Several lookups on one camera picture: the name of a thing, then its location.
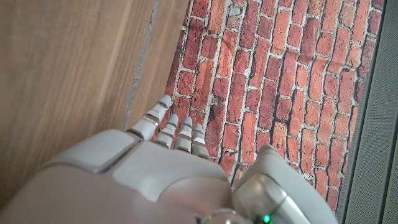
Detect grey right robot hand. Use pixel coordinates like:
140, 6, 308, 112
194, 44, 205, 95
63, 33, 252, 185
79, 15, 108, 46
0, 95, 339, 224

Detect red brick print backdrop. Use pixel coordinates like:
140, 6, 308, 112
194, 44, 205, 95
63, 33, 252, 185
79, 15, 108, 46
151, 0, 386, 215

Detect grey perforated panel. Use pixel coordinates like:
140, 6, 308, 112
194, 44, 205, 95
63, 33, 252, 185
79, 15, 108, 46
335, 0, 398, 224

